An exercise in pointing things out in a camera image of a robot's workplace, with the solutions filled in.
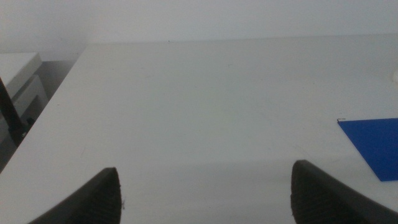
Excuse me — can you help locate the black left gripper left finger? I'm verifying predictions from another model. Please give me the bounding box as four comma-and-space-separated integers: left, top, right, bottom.
27, 167, 123, 224

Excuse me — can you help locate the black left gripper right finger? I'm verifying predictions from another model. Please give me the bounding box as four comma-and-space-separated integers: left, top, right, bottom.
290, 159, 398, 224

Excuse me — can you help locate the blue rectangular mat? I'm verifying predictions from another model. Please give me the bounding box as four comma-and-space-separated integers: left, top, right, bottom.
336, 117, 398, 182

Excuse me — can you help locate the white side cabinet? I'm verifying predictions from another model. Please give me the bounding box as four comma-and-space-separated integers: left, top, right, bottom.
0, 52, 49, 147

